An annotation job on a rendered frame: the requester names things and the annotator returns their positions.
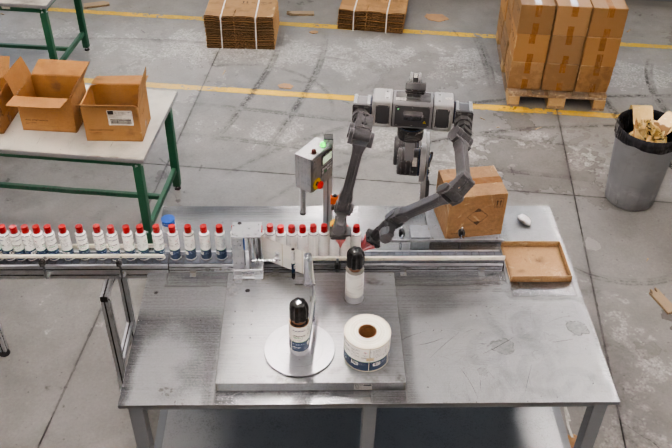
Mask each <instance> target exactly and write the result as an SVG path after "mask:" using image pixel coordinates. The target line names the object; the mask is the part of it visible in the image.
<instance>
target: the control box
mask: <svg viewBox="0 0 672 448"><path fill-rule="evenodd" d="M321 142H324V140H323V139H321V138H318V137H315V138H314V139H313V140H311V141H310V142H309V143H308V144H306V145H305V146H304V147H303V148H301V149H300V150H299V151H298V152H296V153H295V182H296V187H298V188H300V189H303V190H305V191H307V192H310V193H312V192H314V191H316V190H317V189H318V188H317V186H316V183H317V182H320V181H323V183H325V182H326V181H327V180H328V179H329V178H330V177H331V176H332V167H331V168H330V169H329V170H328V171H327V172H325V173H324V174H323V175H322V176H321V169H322V168H323V167H324V166H325V165H327V164H328V163H329V162H330V161H331V160H332V166H333V145H332V144H330V142H327V144H325V147H324V148H321V147H320V143H321ZM331 148H332V158H331V159H330V160H329V161H328V162H327V163H325V164H324V165H323V166H322V156H323V155H324V154H325V153H326V152H327V151H329V150H330V149H331ZM312 149H316V152H317V154H316V155H312V154H311V150H312Z"/></svg>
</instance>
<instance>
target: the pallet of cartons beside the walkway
mask: <svg viewBox="0 0 672 448"><path fill-rule="evenodd" d="M628 11H629V8H628V6H627V4H626V2H625V0H501V5H500V11H499V18H498V25H497V33H496V41H497V50H498V56H499V62H500V68H501V74H502V80H503V85H504V89H505V94H506V104H507V106H517V107H519V100H520V96H522V97H540V98H544V100H545V104H546V108H553V109H564V105H565V101H566V99H582V100H589V103H590V106H591V109H592V110H593V111H604V107H605V103H606V98H607V95H606V91H607V89H608V86H609V83H610V80H611V76H612V73H613V69H614V67H615V63H616V59H617V55H618V51H619V47H620V43H621V38H622V35H623V31H624V27H625V23H626V19H627V15H628Z"/></svg>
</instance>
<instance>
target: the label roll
mask: <svg viewBox="0 0 672 448"><path fill-rule="evenodd" d="M390 340H391V328H390V326H389V324H388V323H387V322H386V321H385V320H384V319H383V318H381V317H379V316H377V315H373V314H360V315H357V316H354V317H352V318H351V319H350V320H348V322H347V323H346V324H345V327H344V344H343V356H344V359H345V361H346V363H347V364H348V365H349V366H350V367H352V368H353V369H355V370H358V371H362V372H372V371H376V370H379V369H381V368H382V367H383V366H385V365H386V363H387V362H388V359H389V352H390Z"/></svg>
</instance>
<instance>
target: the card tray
mask: <svg viewBox="0 0 672 448"><path fill-rule="evenodd" d="M501 250H502V253H503V256H505V260H504V261H505V265H506V268H507V272H508V276H509V280H510V282H571V280H572V277H573V276H572V273H571V270H570V267H569V264H568V262H567V259H566V256H565V253H564V250H563V248H562V245H561V242H560V241H504V242H501Z"/></svg>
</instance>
